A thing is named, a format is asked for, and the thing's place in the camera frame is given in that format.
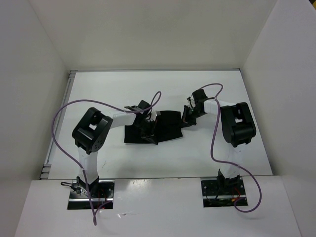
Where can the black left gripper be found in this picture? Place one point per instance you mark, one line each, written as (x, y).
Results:
(151, 132)

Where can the black skirt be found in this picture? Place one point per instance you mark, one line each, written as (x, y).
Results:
(167, 128)

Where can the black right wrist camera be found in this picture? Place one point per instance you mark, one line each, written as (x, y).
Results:
(199, 96)

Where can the grey aluminium table edge rail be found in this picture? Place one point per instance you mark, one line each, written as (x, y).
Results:
(44, 175)

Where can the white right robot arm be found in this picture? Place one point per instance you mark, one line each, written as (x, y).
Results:
(238, 129)

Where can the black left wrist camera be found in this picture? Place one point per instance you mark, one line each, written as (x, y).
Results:
(142, 107)

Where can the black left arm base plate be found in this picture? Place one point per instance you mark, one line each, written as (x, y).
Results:
(102, 196)

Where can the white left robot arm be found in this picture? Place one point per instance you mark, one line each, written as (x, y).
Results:
(91, 132)

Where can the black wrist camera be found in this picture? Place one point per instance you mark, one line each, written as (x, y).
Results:
(142, 107)
(199, 96)

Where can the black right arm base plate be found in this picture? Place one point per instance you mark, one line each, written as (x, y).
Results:
(213, 196)

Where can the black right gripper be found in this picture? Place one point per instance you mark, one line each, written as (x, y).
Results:
(185, 120)

